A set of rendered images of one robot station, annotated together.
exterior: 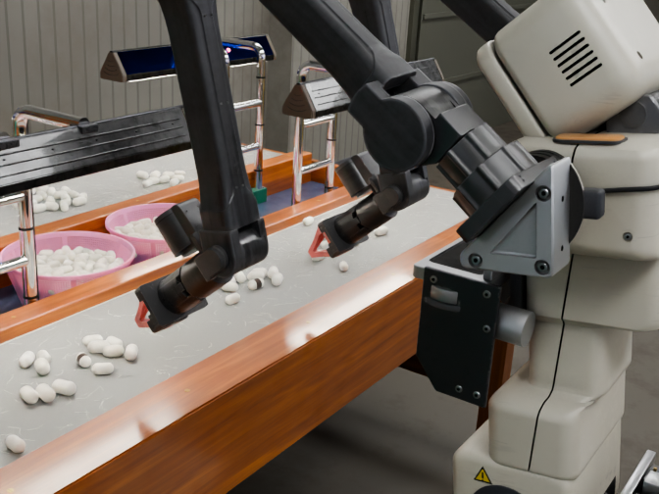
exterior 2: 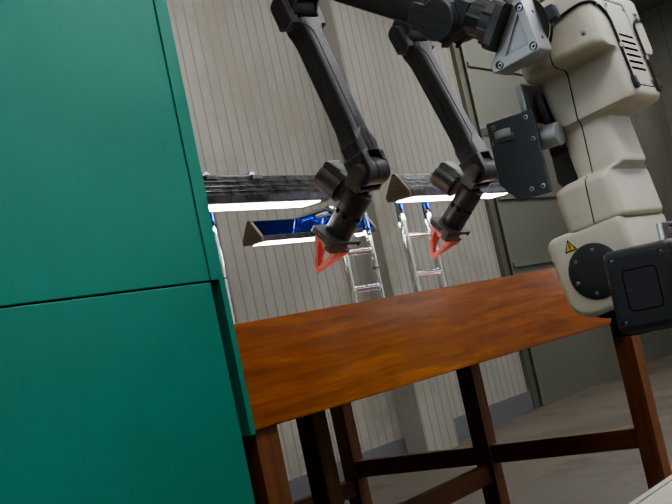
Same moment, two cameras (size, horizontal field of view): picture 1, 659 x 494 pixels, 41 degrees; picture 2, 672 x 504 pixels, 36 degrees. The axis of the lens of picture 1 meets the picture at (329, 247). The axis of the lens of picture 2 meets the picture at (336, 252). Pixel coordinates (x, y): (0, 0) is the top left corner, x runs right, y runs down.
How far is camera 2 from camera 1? 122 cm
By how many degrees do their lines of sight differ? 25
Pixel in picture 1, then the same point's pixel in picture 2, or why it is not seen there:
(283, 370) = (429, 301)
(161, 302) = (330, 233)
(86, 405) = not seen: hidden behind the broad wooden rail
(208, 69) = (326, 62)
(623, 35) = not seen: outside the picture
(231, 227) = (363, 148)
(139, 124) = (288, 180)
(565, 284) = (571, 97)
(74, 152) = (250, 187)
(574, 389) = (604, 163)
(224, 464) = (401, 356)
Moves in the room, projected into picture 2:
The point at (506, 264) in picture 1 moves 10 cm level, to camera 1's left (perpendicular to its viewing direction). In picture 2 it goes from (515, 56) to (459, 69)
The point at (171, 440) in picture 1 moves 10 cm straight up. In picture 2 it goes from (358, 315) to (347, 265)
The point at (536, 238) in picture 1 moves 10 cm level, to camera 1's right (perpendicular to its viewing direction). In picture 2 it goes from (525, 32) to (582, 19)
